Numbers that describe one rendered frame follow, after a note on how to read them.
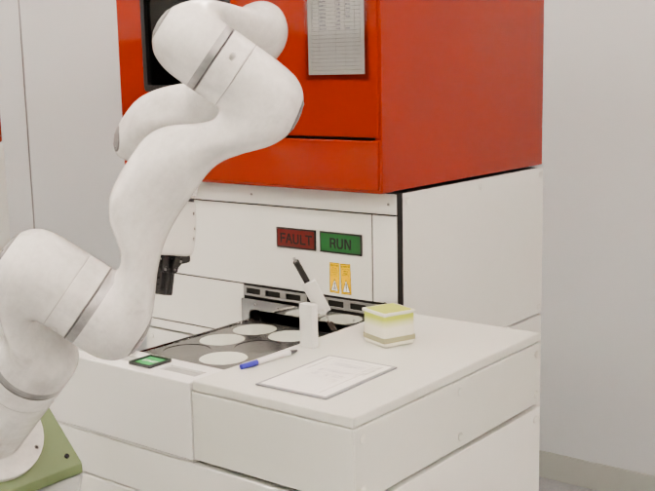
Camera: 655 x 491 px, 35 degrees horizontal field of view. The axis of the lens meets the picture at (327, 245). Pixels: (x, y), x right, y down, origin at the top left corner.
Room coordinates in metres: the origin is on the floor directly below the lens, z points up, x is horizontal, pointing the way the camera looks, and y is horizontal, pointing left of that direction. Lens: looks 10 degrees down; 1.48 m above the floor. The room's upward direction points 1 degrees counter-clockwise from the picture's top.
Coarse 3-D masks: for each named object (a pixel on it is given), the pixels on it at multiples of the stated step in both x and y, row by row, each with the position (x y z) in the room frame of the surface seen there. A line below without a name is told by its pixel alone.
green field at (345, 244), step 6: (324, 234) 2.32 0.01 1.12; (330, 234) 2.31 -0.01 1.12; (324, 240) 2.32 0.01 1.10; (330, 240) 2.31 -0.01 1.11; (336, 240) 2.30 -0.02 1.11; (342, 240) 2.29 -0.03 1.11; (348, 240) 2.28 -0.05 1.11; (354, 240) 2.27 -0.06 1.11; (324, 246) 2.32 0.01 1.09; (330, 246) 2.31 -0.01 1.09; (336, 246) 2.30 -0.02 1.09; (342, 246) 2.29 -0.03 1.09; (348, 246) 2.28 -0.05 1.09; (354, 246) 2.27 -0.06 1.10; (348, 252) 2.28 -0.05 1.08; (354, 252) 2.27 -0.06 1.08; (360, 252) 2.26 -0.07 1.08
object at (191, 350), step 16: (256, 336) 2.25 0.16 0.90; (320, 336) 2.24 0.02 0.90; (144, 352) 2.14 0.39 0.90; (160, 352) 2.14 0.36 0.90; (176, 352) 2.14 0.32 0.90; (192, 352) 2.14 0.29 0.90; (208, 352) 2.13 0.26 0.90; (240, 352) 2.12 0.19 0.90; (256, 352) 2.13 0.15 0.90; (272, 352) 2.12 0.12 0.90; (224, 368) 2.00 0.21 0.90
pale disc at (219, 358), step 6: (210, 354) 2.12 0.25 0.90; (216, 354) 2.11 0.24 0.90; (222, 354) 2.11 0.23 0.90; (228, 354) 2.11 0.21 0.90; (234, 354) 2.11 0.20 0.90; (240, 354) 2.11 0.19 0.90; (204, 360) 2.06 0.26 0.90; (210, 360) 2.06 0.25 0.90; (216, 360) 2.06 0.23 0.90; (222, 360) 2.06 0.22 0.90; (228, 360) 2.06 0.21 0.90; (234, 360) 2.06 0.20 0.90; (240, 360) 2.06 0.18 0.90
